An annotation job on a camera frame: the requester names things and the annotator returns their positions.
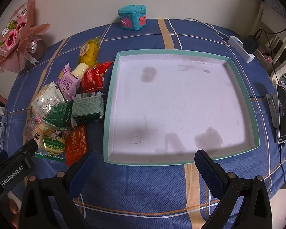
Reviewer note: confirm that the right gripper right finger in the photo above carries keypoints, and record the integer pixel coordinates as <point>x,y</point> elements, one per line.
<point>255,210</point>

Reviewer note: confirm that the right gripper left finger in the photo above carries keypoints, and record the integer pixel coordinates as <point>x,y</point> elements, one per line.
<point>36,210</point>

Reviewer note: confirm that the green cartoon pastry packet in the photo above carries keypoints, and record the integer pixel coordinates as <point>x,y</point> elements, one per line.
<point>52,145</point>

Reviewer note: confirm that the red gold cake packet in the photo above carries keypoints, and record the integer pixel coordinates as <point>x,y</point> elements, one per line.
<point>76,145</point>

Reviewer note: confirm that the dark green snack packet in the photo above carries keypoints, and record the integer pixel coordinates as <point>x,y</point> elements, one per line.
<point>60,116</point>

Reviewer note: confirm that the cream white snack packet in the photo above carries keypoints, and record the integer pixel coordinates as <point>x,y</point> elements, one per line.
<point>48,97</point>

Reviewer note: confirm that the light green snack packet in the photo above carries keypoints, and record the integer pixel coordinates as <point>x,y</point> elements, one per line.
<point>87,107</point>

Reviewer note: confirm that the purple snack packet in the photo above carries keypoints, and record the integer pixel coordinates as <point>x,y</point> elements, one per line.
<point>67,83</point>

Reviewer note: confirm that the round yellow pastry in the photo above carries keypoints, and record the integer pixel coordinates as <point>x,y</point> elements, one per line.
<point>79,71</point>

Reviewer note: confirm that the red flower snack packet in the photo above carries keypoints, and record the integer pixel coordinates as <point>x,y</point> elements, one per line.
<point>93,78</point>

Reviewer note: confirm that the yellow soft bread packet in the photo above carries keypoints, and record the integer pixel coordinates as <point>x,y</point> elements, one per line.
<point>89,52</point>

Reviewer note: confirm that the clear round cake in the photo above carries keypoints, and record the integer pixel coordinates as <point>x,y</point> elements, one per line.
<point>34,129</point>

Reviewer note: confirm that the grey phone stand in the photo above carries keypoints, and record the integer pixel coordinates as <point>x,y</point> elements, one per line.
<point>273,106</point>

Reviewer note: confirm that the smartphone on stand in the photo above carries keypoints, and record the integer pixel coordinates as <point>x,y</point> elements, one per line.
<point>281,114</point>

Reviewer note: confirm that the pink flower bouquet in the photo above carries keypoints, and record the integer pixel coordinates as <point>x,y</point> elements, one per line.
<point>15,37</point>

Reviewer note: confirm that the teal rimmed white tray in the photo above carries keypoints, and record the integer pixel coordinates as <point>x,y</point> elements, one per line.
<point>165,105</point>

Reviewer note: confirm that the white power strip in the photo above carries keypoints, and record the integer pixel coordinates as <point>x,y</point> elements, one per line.
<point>238,46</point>

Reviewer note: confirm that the black power adapter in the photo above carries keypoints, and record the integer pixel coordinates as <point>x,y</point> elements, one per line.
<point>251,44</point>

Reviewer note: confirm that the white shelf furniture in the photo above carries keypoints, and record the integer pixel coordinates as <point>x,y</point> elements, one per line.
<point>272,50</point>

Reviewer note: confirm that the teal toy house box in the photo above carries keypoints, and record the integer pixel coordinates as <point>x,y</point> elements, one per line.
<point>132,17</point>

